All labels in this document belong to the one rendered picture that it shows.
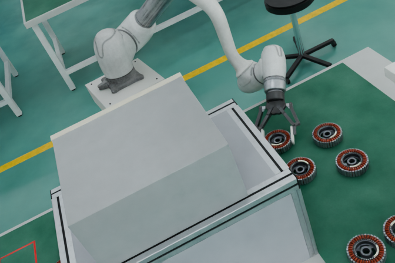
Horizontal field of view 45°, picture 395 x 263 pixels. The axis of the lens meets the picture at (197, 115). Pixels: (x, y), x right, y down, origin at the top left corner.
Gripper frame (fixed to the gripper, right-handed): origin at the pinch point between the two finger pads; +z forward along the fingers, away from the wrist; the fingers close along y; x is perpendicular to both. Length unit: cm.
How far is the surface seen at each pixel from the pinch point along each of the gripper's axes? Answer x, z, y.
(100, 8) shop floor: -227, -240, 240
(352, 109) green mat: -9.7, -12.7, -29.0
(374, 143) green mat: 0.3, 4.8, -35.6
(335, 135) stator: 2.3, 1.0, -22.3
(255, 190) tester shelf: 56, 29, -4
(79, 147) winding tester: 72, 16, 42
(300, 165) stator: 6.3, 12.0, -9.0
